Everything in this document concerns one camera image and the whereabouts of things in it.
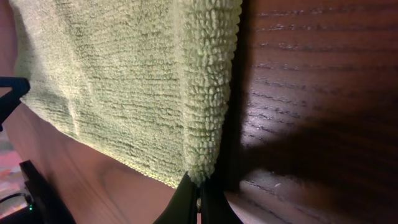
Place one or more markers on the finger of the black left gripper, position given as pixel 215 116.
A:
pixel 12 99

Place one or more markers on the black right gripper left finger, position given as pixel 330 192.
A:
pixel 182 208

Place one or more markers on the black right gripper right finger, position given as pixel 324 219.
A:
pixel 215 208

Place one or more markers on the green microfiber cloth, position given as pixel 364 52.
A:
pixel 145 82

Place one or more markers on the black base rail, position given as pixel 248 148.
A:
pixel 36 203

